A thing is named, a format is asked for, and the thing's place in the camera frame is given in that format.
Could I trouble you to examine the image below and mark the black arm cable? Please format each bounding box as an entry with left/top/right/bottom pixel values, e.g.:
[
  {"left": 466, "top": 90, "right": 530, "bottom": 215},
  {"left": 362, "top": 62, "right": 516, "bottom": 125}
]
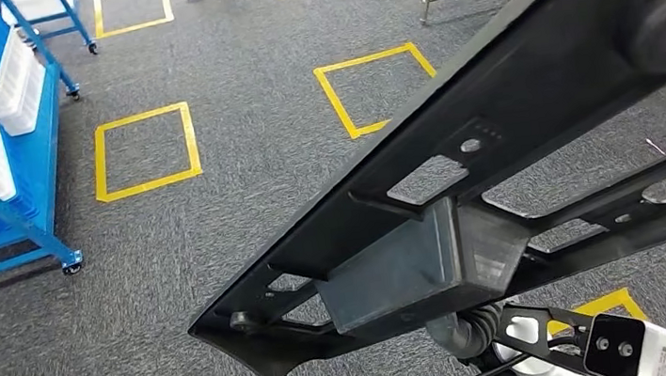
[{"left": 438, "top": 348, "right": 534, "bottom": 376}]

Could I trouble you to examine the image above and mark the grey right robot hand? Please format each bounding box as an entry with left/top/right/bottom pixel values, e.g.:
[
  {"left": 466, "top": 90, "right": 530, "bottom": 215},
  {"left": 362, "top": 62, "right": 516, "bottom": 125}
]
[{"left": 424, "top": 310, "right": 482, "bottom": 366}]

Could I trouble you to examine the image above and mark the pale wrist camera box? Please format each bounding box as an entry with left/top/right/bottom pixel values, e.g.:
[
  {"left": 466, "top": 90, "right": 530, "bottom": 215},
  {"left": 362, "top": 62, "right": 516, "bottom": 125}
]
[{"left": 576, "top": 306, "right": 666, "bottom": 376}]

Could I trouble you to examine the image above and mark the black plastic plate frame part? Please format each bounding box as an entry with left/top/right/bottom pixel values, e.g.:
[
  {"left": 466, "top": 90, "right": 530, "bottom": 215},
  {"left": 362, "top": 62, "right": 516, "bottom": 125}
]
[{"left": 150, "top": 0, "right": 666, "bottom": 376}]

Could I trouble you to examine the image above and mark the blue wheeled shelf rack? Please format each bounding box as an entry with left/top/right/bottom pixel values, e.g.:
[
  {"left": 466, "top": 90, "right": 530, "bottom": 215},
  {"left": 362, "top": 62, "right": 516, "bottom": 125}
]
[
  {"left": 0, "top": 0, "right": 103, "bottom": 312},
  {"left": 0, "top": 0, "right": 101, "bottom": 67}
]

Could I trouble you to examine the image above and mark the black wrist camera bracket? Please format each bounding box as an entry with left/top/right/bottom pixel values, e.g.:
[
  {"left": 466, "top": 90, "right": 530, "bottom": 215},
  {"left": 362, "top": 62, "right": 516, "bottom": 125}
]
[{"left": 495, "top": 295, "right": 603, "bottom": 376}]

